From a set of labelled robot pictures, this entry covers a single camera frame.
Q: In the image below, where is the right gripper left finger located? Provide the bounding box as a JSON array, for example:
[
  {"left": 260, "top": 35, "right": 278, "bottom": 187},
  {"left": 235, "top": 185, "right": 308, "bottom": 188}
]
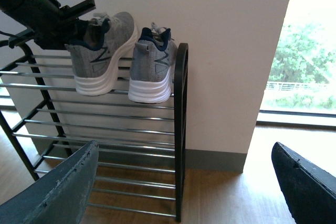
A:
[{"left": 1, "top": 141, "right": 99, "bottom": 223}]

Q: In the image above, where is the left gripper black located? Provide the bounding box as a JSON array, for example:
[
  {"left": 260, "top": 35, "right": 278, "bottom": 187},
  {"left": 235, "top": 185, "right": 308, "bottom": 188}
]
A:
[{"left": 8, "top": 0, "right": 95, "bottom": 50}]

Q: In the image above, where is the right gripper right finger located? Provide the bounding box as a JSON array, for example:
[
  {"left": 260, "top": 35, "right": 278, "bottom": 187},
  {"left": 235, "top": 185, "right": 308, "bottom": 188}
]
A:
[{"left": 271, "top": 142, "right": 335, "bottom": 223}]

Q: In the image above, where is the grey knit sneaker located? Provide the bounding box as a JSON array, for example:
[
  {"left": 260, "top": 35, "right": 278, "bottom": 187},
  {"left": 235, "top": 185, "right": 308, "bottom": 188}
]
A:
[
  {"left": 65, "top": 12, "right": 138, "bottom": 96},
  {"left": 128, "top": 22, "right": 177, "bottom": 104}
]

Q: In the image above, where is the black metal shoe rack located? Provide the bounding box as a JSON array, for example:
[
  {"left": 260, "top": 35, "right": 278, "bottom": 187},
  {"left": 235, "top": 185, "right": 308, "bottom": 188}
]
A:
[{"left": 1, "top": 43, "right": 188, "bottom": 221}]

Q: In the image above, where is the right window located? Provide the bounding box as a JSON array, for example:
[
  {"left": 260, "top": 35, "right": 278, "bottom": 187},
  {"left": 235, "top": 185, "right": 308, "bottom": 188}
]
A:
[{"left": 257, "top": 0, "right": 335, "bottom": 129}]

